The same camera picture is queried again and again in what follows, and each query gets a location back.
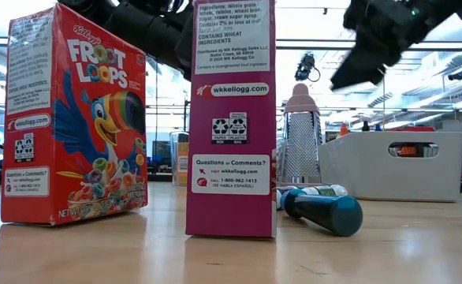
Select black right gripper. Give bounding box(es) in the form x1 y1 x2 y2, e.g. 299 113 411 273
329 0 433 92

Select grey plastic bin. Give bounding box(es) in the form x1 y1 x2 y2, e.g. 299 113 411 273
318 130 462 204

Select magenta Raisin Bran cereal box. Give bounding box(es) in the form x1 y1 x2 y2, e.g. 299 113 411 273
184 0 278 240

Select red Froot Loops cereal box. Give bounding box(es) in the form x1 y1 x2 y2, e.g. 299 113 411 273
0 2 149 227

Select red crate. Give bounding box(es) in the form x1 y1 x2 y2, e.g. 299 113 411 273
387 125 436 133

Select dark food colouring dropper bottle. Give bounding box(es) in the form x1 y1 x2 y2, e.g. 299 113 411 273
275 184 303 211

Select dark blue icing tube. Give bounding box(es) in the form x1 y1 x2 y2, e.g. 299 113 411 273
279 189 364 238

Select orange spice jar black lid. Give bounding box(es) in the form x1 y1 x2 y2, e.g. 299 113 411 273
175 133 190 186

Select clear plastic organizer bin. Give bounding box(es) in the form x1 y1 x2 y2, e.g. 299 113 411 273
169 130 191 187

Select small dark screen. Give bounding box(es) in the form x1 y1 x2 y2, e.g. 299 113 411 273
151 140 172 169

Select black overhead camera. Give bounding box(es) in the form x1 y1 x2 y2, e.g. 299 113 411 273
293 52 321 84

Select pink-handled metal box grater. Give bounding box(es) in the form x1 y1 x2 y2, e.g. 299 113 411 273
278 82 324 185

